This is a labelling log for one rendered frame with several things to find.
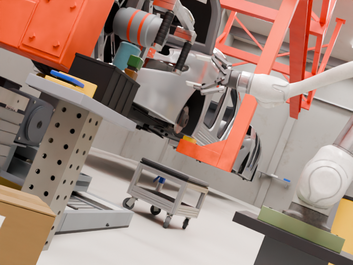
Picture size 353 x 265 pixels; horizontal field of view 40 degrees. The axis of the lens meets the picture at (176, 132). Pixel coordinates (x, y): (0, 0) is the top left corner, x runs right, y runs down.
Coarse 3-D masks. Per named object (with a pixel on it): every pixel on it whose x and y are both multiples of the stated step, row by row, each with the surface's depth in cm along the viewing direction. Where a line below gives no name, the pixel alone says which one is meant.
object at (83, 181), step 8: (16, 160) 182; (24, 160) 182; (32, 160) 186; (8, 168) 182; (16, 168) 181; (24, 168) 180; (16, 176) 181; (24, 176) 180; (80, 176) 214; (88, 176) 223; (80, 184) 217; (88, 184) 226
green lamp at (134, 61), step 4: (132, 56) 161; (136, 56) 161; (128, 60) 161; (132, 60) 161; (136, 60) 160; (140, 60) 161; (128, 64) 161; (132, 64) 161; (136, 64) 160; (140, 64) 162; (136, 68) 161; (140, 68) 163
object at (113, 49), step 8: (120, 0) 210; (112, 8) 212; (112, 16) 214; (104, 32) 205; (112, 32) 212; (104, 40) 208; (112, 40) 215; (120, 40) 230; (104, 48) 229; (112, 48) 219; (104, 56) 226; (112, 56) 220
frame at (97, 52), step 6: (150, 6) 224; (150, 12) 226; (102, 30) 181; (102, 36) 183; (102, 42) 185; (96, 48) 184; (102, 48) 187; (144, 48) 226; (96, 54) 185; (102, 54) 188; (144, 54) 227; (102, 60) 190
